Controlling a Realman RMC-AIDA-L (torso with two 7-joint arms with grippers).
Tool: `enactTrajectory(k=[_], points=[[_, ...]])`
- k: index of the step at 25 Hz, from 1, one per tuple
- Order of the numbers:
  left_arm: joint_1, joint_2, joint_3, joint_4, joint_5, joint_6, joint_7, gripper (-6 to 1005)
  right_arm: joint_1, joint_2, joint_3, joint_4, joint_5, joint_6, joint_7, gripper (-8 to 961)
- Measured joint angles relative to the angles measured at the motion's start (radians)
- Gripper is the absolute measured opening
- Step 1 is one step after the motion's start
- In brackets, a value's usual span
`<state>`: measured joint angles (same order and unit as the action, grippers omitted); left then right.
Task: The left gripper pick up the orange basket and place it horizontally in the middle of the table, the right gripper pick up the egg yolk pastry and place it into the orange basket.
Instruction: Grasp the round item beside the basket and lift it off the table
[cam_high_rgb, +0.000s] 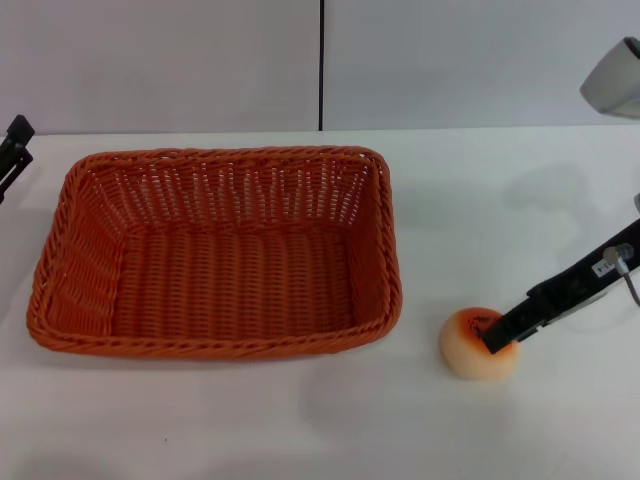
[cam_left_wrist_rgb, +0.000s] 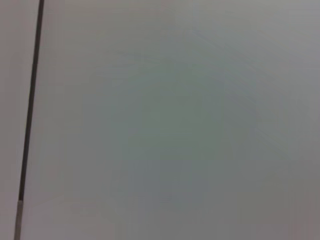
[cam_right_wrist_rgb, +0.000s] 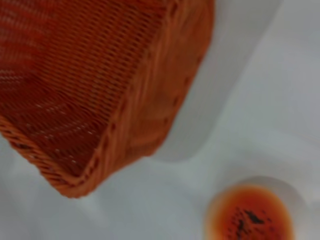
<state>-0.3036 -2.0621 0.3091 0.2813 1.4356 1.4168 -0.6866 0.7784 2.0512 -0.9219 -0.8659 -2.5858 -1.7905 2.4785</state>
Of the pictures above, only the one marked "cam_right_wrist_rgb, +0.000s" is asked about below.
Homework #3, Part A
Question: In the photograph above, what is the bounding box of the round browned bread bun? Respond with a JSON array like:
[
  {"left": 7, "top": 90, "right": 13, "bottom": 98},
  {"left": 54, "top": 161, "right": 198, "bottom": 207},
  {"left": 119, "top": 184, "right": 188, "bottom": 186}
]
[{"left": 204, "top": 183, "right": 294, "bottom": 240}]

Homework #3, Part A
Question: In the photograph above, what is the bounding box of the orange woven wicker basket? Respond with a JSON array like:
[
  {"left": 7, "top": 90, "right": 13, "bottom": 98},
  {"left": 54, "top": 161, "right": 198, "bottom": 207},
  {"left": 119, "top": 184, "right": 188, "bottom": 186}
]
[{"left": 0, "top": 0, "right": 216, "bottom": 200}]

